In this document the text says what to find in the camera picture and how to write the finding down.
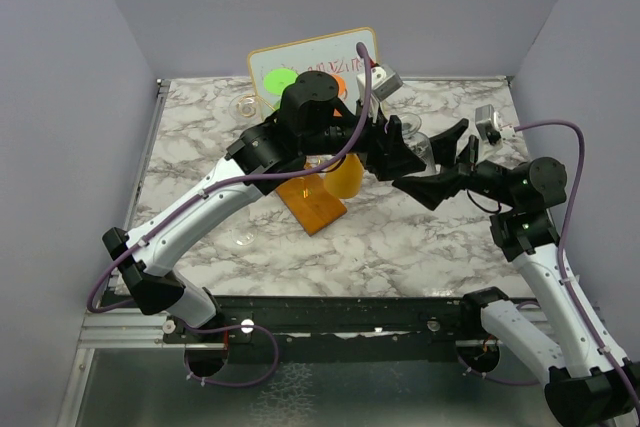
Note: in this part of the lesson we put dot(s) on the orange plastic wine glass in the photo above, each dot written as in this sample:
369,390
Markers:
342,86

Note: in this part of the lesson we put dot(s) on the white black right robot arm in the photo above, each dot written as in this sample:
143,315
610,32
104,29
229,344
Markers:
586,376

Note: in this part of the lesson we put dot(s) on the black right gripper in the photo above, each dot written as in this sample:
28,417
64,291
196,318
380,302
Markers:
431,190

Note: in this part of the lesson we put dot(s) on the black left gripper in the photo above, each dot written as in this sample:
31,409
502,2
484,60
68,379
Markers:
389,157

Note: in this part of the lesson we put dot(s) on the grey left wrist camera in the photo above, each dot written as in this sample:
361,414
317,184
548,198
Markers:
385,81

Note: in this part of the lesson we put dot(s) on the yellow framed whiteboard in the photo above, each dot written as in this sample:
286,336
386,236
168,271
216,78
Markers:
333,54

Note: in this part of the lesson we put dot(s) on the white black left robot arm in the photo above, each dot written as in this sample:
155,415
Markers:
311,120

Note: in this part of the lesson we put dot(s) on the green plastic wine glass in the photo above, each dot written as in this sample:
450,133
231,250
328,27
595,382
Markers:
276,80

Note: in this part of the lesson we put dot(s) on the wooden rack base board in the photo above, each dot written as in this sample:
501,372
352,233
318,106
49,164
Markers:
310,203

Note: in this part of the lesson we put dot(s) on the clear wine glass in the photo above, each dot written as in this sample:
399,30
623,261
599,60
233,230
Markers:
243,235
417,141
245,108

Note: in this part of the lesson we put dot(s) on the black mounting rail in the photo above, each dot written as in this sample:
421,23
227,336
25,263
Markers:
344,329

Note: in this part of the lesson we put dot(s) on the yellow plastic wine glass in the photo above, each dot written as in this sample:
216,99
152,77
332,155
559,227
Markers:
345,181

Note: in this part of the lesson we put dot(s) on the gold wire wine glass rack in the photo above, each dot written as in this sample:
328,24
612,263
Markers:
262,147

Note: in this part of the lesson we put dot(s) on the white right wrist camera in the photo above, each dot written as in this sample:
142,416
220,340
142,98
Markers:
491,127

